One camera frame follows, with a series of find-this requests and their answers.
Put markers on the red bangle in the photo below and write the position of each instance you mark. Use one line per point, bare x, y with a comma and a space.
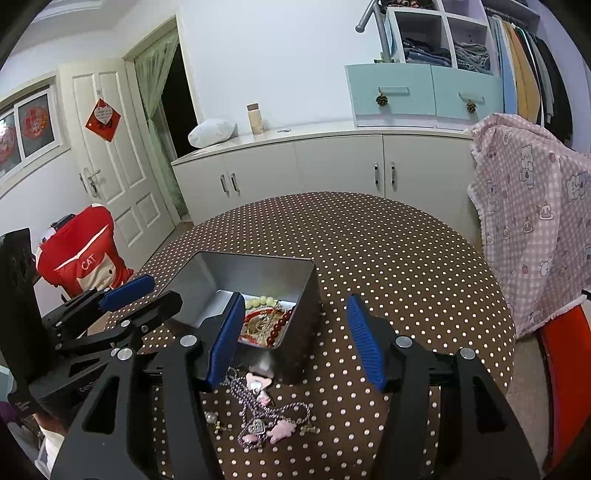
251, 316

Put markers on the grey folded clothes pile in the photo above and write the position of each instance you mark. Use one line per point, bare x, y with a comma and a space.
471, 55

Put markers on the dark folded clothes pile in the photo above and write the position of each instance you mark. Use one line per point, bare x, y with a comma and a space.
406, 3

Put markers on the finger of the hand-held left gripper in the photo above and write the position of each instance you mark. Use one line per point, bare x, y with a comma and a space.
127, 290
157, 311

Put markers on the pink printed blanket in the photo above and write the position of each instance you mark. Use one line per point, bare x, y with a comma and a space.
531, 207

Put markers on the grey metal handrail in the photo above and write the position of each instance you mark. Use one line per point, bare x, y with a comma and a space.
364, 21

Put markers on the folded jeans pile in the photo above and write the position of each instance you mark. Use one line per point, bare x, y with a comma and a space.
425, 53

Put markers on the white framed window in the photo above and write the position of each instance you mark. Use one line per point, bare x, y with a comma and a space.
55, 124

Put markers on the green curtain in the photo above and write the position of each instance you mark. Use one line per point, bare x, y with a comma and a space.
154, 83

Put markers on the black and white device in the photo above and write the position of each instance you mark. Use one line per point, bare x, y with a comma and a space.
62, 221

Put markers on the row of hanging clothes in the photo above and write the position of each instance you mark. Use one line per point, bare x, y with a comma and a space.
526, 69

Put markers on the white low cabinet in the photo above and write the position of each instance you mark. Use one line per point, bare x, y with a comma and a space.
323, 161

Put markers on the beige bottle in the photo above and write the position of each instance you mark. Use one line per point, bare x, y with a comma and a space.
255, 120

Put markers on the pink star charm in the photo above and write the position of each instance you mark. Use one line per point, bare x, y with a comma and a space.
256, 381
281, 431

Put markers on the grey metal tin box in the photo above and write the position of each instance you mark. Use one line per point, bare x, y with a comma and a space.
295, 341

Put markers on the round polka dot table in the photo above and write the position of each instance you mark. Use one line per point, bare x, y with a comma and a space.
392, 277

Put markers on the red diamond door decoration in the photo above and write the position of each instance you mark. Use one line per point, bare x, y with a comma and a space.
102, 120

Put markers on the white stepped cubby shelf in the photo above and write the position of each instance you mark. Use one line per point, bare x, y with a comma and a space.
444, 27

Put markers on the purple wardrobe door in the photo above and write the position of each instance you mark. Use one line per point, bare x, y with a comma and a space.
577, 92

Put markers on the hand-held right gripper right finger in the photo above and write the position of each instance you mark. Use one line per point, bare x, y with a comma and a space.
364, 341

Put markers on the red window decoration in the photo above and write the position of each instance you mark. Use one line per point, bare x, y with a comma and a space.
34, 122
7, 143

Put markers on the light blue drawer unit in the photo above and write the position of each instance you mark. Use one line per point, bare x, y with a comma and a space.
360, 92

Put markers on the white panel door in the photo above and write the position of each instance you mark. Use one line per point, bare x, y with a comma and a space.
134, 184

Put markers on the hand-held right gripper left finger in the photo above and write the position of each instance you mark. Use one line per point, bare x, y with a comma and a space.
226, 341

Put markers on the red and white bench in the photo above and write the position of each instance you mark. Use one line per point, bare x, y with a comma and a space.
568, 392

